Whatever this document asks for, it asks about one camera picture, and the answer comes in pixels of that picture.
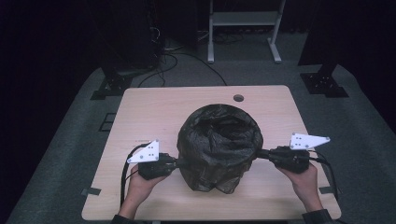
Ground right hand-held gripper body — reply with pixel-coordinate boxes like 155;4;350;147
268;132;332;175

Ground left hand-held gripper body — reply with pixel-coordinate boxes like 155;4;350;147
126;139;176;181

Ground black plastic garbage bag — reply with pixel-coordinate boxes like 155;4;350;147
176;104;264;195

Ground person's left hand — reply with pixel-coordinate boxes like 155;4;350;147
123;164;168;206

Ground person's right hand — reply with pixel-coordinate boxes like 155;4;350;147
276;164;320;205

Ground grey tape strip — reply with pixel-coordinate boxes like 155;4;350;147
80;187;103;197
318;186;336;196

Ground dark equipment cabinet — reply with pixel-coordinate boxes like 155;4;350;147
101;0;163;72

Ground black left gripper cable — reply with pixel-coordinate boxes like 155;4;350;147
119;142;152;208

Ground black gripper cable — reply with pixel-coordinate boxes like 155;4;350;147
307;149;341;202
119;142;152;208

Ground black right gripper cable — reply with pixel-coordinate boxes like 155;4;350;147
307;149;341;202

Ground black stand base plate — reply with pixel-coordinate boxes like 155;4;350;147
90;66;134;101
299;62;350;99

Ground black floor cables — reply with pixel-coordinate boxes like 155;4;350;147
136;50;229;89

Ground white metal stand frame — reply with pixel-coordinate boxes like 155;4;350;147
206;0;287;64

